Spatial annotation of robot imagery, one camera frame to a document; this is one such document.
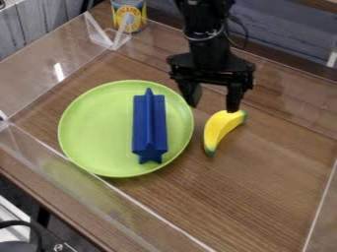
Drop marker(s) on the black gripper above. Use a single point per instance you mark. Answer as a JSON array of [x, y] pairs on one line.
[[233, 72]]

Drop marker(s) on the yellow toy banana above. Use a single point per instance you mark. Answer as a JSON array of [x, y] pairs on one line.
[[220, 125]]

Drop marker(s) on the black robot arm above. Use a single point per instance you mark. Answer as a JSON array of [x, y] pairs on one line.
[[210, 63]]

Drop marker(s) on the green round plate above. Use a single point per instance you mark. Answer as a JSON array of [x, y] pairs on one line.
[[95, 126]]

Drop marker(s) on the blue star-shaped block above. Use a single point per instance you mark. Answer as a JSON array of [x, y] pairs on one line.
[[149, 135]]

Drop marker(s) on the yellow blue tin can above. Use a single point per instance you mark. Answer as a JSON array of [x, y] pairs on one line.
[[133, 12]]

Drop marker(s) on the clear acrylic tray wall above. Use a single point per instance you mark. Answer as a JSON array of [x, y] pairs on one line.
[[261, 196]]

